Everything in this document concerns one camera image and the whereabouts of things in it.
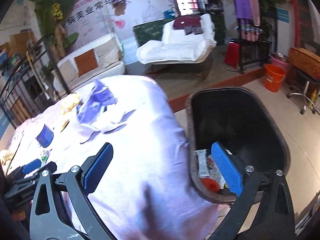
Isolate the white crumpled plastic wrapper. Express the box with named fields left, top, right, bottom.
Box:
left=207, top=154, right=228, bottom=190

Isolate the red space heater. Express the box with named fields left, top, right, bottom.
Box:
left=224, top=41, right=240, bottom=69

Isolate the white wicker sofa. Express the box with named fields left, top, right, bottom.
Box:
left=52, top=33, right=125, bottom=97

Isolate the dark red folded cloth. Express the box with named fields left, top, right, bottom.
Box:
left=173, top=15, right=203, bottom=35

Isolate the green patterned cabinet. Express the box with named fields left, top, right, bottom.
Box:
left=133, top=18, right=174, bottom=47

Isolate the orange plastic bucket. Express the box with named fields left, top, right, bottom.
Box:
left=264, top=64, right=286, bottom=93

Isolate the green clear snack wrapper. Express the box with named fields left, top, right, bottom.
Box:
left=40, top=150, right=51, bottom=167

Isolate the chrome swivel stool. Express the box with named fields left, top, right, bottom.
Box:
left=287, top=67, right=319, bottom=115

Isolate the orange patterned suitcase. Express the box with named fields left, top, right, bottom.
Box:
left=288, top=47, right=320, bottom=80

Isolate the purple hanging towel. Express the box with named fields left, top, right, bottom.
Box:
left=233, top=0, right=252, bottom=20

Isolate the white stick sachet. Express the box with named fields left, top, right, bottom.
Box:
left=195, top=150, right=210, bottom=178

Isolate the black trash bin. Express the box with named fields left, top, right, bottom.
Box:
left=185, top=87, right=291, bottom=204

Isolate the orange brown cushion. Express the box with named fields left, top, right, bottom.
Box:
left=74, top=49, right=98, bottom=77

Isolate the blue paper cup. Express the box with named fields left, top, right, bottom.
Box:
left=35, top=124, right=54, bottom=148

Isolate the orange foam fruit net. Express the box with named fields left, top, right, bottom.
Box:
left=201, top=177, right=220, bottom=193

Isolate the pink plastic basin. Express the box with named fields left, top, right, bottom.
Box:
left=270, top=51, right=290, bottom=73

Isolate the black metal rack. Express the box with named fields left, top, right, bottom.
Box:
left=237, top=18, right=273, bottom=74

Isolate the white padded lounge chair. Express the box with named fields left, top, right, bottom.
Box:
left=136, top=14, right=217, bottom=64

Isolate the purple plastic bag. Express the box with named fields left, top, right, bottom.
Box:
left=75, top=80, right=136, bottom=144

